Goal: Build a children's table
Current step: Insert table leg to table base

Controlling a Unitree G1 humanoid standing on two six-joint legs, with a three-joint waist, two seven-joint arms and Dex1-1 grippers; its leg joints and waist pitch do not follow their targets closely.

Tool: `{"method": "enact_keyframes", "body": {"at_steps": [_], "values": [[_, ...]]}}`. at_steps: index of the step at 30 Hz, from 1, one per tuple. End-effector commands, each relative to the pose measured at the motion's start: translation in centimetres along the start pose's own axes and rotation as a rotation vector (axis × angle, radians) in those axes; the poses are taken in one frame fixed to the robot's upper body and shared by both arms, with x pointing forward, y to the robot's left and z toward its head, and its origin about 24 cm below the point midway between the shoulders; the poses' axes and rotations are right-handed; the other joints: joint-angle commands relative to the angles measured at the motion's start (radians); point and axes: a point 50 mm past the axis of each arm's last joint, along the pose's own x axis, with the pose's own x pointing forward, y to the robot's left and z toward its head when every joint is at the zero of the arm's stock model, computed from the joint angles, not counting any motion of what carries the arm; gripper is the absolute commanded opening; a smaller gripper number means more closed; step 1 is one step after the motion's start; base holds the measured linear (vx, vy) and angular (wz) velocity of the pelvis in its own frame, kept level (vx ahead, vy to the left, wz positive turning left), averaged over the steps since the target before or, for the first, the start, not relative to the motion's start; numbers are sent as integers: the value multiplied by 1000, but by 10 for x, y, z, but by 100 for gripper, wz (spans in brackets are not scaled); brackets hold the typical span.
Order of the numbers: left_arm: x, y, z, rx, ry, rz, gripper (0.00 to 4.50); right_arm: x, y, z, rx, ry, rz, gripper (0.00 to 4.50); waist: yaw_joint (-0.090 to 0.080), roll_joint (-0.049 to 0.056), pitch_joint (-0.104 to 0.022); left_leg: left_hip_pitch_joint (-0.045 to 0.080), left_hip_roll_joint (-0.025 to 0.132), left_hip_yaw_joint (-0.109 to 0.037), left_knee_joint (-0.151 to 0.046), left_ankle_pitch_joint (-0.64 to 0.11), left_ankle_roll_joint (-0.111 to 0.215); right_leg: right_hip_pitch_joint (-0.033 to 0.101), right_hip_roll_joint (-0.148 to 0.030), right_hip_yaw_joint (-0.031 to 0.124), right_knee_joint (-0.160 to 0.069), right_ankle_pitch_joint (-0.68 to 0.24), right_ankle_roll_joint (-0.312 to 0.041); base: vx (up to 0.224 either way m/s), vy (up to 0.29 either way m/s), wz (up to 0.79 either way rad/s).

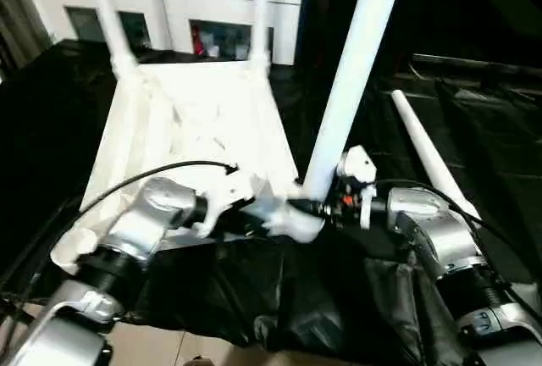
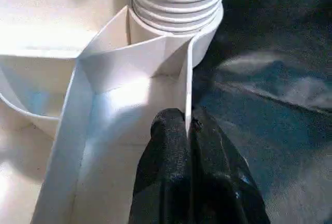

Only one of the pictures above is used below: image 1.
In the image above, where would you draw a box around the red packet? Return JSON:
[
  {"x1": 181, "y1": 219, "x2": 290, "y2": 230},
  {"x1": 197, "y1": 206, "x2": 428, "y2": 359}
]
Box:
[{"x1": 191, "y1": 25, "x2": 205, "y2": 55}]

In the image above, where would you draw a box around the black mat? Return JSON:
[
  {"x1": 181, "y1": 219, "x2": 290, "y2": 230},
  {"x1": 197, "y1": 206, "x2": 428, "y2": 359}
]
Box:
[{"x1": 0, "y1": 37, "x2": 542, "y2": 363}]

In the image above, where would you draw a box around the long black bar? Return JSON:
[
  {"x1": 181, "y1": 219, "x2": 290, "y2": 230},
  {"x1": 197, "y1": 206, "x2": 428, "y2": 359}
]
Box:
[{"x1": 412, "y1": 53, "x2": 542, "y2": 73}]

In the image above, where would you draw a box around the white plastic table leg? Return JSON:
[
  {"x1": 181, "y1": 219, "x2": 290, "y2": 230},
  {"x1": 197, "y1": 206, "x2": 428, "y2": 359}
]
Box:
[
  {"x1": 301, "y1": 0, "x2": 410, "y2": 202},
  {"x1": 248, "y1": 0, "x2": 275, "y2": 75},
  {"x1": 390, "y1": 89, "x2": 483, "y2": 222},
  {"x1": 79, "y1": 0, "x2": 140, "y2": 71}
]

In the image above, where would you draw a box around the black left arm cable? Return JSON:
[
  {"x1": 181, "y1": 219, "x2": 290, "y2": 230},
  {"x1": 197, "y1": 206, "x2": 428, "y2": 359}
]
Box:
[{"x1": 0, "y1": 161, "x2": 241, "y2": 302}]

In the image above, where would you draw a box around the black stand leg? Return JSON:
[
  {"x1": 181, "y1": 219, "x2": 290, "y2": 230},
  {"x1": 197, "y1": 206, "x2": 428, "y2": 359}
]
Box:
[{"x1": 0, "y1": 291, "x2": 48, "y2": 325}]

